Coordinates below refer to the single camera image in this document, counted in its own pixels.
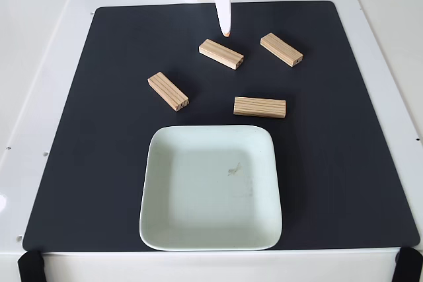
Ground grooved wooden block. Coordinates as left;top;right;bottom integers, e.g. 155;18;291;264
260;32;304;68
147;71;190;112
233;96;287;120
198;38;245;71

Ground black rubber mat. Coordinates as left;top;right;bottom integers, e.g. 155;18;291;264
22;0;420;252

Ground pale green square plate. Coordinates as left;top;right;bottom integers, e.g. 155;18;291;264
138;125;284;252

